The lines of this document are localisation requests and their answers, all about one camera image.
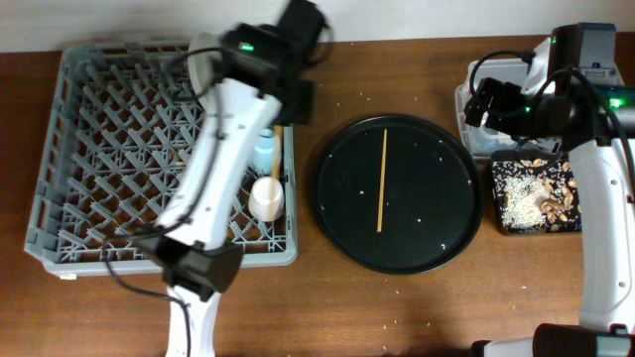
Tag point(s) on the wooden chopstick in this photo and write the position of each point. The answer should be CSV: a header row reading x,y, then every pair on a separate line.
x,y
379,226
278,147

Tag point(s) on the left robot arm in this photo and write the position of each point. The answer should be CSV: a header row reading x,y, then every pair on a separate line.
x,y
246,80

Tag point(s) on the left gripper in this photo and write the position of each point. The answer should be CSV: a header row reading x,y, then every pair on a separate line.
x,y
309,118

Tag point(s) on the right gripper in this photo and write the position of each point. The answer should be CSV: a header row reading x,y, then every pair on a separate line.
x,y
503,94

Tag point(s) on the round black tray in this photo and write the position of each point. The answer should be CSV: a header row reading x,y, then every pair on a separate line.
x,y
433,198

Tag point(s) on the food scraps pile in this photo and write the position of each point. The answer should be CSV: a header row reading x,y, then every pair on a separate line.
x,y
536,196

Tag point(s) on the light blue plastic cup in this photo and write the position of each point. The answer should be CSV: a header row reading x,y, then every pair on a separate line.
x,y
263,152

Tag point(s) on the grey dishwasher rack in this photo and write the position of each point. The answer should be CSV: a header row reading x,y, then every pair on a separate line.
x,y
115,150

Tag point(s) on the white round plate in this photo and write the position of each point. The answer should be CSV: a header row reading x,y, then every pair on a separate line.
x,y
202,68

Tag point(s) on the white paper cup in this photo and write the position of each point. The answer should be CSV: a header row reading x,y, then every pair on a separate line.
x,y
266,199

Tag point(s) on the black rectangular tray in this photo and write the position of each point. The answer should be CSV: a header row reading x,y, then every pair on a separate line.
x,y
536,198

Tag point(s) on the clear plastic waste bin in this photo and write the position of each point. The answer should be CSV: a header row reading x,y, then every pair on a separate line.
x,y
481,142

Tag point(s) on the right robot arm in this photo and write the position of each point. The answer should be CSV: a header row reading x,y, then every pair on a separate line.
x,y
572,91

